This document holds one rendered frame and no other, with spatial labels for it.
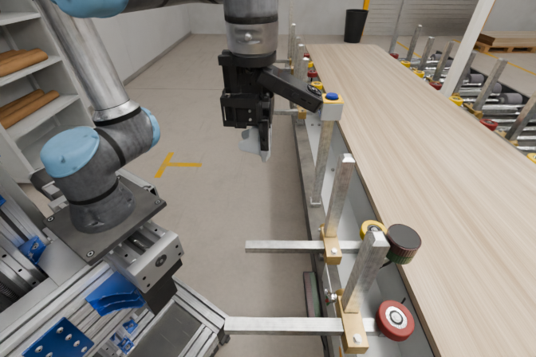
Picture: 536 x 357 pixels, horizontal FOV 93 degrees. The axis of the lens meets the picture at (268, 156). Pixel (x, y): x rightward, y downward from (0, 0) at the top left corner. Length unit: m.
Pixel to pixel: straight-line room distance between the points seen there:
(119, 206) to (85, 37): 0.40
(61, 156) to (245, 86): 0.43
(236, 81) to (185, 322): 1.27
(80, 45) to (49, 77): 2.73
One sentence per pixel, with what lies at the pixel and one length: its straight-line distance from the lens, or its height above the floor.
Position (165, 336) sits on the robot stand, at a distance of 1.51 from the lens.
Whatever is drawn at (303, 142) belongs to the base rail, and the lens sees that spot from 1.59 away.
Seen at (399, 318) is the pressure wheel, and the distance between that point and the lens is 0.78.
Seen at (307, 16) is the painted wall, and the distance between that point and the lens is 8.02.
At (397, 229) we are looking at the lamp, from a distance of 0.57.
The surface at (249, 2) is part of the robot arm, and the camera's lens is 0.37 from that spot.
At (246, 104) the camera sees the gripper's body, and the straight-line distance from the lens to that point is 0.41.
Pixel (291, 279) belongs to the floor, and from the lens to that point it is 1.78.
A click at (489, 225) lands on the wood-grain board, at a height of 0.90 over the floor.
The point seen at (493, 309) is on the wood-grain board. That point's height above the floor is 0.90.
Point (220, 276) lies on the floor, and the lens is 1.81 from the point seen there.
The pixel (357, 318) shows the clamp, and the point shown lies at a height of 0.87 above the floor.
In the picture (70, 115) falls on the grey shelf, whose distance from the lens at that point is 3.56.
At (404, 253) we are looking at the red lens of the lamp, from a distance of 0.56.
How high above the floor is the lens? 1.58
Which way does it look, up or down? 37 degrees down
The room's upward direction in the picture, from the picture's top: straight up
